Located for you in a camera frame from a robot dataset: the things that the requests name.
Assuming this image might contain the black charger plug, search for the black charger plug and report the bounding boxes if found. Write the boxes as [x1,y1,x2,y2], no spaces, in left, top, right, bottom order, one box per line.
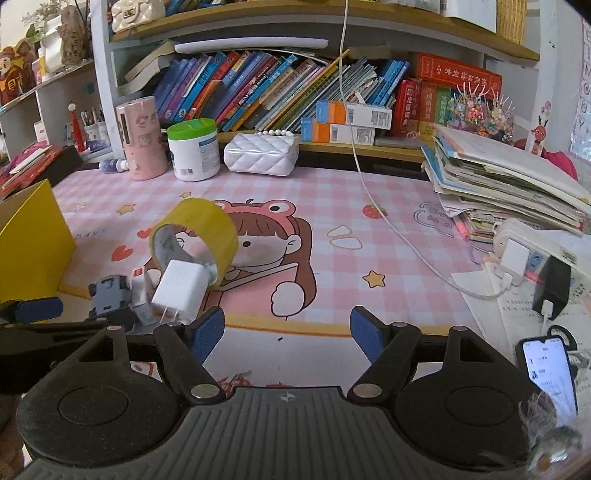
[532,256,571,320]

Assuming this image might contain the pink checkered desk mat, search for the pink checkered desk mat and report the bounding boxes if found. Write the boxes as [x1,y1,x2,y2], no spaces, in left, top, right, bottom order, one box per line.
[54,168,481,388]

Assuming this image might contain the small purple bottle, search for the small purple bottle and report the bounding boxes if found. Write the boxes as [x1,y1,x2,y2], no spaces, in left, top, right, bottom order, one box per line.
[98,159,129,174]

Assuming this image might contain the orange blue box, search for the orange blue box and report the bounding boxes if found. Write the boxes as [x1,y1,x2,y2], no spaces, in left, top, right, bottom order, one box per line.
[301,117,375,146]
[315,100,393,130]

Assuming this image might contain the yellow cardboard box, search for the yellow cardboard box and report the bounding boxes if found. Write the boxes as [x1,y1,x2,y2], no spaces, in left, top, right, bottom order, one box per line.
[0,180,75,302]

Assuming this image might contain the upper orange blue box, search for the upper orange blue box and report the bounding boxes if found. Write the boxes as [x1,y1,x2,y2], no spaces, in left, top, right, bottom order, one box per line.
[315,100,393,130]

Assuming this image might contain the small grey toy car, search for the small grey toy car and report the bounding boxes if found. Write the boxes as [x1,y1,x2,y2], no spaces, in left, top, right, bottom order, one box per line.
[88,274,136,332]

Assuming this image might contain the red santa pen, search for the red santa pen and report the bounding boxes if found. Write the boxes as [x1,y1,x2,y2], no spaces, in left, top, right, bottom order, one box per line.
[68,102,86,153]

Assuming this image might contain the small white red box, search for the small white red box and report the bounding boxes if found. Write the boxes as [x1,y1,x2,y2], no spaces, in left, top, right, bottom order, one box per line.
[130,267,157,326]

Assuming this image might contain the white tub green lid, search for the white tub green lid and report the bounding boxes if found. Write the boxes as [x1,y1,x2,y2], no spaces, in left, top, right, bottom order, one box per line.
[166,118,221,182]

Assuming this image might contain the red boxed book set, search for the red boxed book set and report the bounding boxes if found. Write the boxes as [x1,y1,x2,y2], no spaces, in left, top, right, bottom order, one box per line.
[410,52,503,99]

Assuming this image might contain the white quilted purse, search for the white quilted purse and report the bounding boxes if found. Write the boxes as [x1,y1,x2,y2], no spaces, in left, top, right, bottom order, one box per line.
[223,132,300,177]

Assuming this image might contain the white power strip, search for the white power strip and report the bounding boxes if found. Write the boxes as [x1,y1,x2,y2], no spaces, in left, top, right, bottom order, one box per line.
[493,218,590,279]

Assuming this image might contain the yellow tape roll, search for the yellow tape roll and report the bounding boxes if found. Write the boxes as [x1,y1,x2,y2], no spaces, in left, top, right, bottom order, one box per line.
[148,198,238,287]

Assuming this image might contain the pink cylindrical container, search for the pink cylindrical container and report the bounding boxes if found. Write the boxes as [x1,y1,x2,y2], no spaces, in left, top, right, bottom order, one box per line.
[116,96,168,181]

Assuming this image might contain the stack of papers and books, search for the stack of papers and books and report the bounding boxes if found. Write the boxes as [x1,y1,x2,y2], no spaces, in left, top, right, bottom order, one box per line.
[423,126,590,243]

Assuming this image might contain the row of books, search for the row of books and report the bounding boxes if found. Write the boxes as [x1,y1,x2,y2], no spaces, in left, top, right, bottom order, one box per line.
[153,50,411,132]

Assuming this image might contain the white power adapter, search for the white power adapter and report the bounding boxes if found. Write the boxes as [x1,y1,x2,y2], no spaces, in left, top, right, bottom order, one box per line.
[151,260,217,324]

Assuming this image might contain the wooden bookshelf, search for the wooden bookshelf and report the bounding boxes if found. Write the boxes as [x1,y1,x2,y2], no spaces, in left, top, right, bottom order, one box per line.
[90,0,541,163]

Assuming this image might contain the white side shelf unit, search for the white side shelf unit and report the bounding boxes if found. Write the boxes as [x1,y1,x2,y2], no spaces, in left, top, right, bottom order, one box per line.
[1,60,117,158]

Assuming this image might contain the cream quilted handbag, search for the cream quilted handbag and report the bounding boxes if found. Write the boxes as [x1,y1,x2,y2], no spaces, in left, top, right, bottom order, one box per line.
[111,0,165,33]

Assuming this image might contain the smartphone with lit screen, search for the smartphone with lit screen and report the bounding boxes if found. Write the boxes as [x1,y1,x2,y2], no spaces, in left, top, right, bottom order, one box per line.
[516,335,578,423]

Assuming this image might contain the lower orange blue box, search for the lower orange blue box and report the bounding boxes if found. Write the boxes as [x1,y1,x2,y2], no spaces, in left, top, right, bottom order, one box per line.
[301,117,375,146]

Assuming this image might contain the fortune god figurine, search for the fortune god figurine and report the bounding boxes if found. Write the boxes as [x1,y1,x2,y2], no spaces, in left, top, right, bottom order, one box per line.
[0,38,37,106]

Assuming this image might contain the white charging cable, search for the white charging cable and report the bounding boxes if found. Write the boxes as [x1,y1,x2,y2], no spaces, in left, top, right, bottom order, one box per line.
[337,0,514,302]

